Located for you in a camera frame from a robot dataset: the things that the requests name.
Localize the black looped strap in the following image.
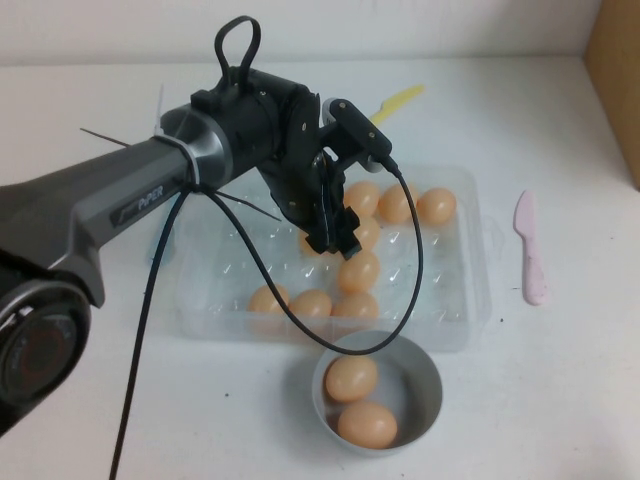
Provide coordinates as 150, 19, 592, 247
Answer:
213, 15, 263, 84

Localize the brown cardboard box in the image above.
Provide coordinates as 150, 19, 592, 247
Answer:
584, 0, 640, 193

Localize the yellow plastic knife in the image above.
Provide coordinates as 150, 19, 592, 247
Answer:
369, 84, 426, 126

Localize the black camera cable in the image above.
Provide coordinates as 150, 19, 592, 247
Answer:
109, 155, 424, 480

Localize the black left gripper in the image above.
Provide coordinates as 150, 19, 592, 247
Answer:
258, 79, 363, 262

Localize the grey round bowl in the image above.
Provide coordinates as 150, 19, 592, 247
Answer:
311, 330, 444, 459

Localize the clear plastic egg box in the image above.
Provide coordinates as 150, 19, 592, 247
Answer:
175, 164, 494, 355

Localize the black zip tie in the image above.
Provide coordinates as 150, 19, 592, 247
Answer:
199, 185, 283, 222
78, 127, 129, 150

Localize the pink plastic knife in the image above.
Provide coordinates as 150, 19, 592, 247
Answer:
512, 189, 551, 307

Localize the beige plastic egg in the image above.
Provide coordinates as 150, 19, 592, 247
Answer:
336, 401, 399, 450
248, 284, 291, 316
378, 183, 419, 223
354, 215, 381, 252
288, 289, 333, 319
298, 230, 326, 256
330, 291, 380, 320
416, 187, 457, 226
337, 249, 381, 294
343, 180, 382, 217
325, 355, 379, 404

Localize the white zip tie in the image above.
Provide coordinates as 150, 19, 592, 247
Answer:
152, 83, 202, 190

